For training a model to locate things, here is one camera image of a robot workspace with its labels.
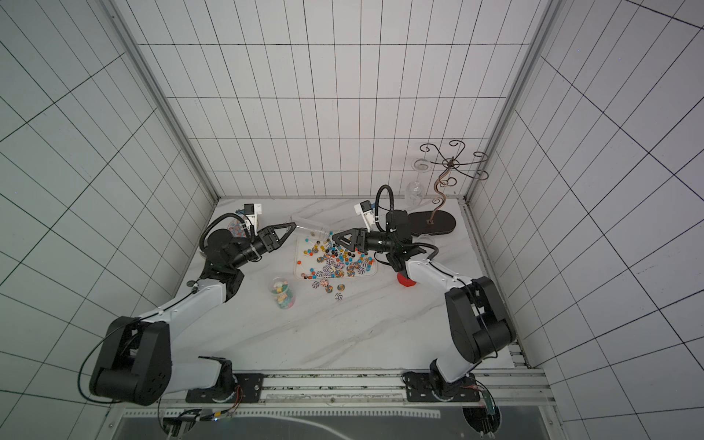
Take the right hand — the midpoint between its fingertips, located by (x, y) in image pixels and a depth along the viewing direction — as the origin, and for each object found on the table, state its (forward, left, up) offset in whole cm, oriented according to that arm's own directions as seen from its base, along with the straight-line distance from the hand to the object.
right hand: (340, 231), depth 80 cm
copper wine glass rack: (+24, -38, -22) cm, 50 cm away
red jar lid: (-4, -21, -22) cm, 31 cm away
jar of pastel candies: (-13, +18, -13) cm, 26 cm away
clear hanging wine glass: (+20, -24, -1) cm, 31 cm away
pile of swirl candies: (-1, +4, -21) cm, 22 cm away
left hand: (-2, +13, +3) cm, 14 cm away
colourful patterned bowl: (-6, +27, +7) cm, 29 cm away
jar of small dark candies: (-4, +7, +5) cm, 9 cm away
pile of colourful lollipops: (+8, +12, -22) cm, 26 cm away
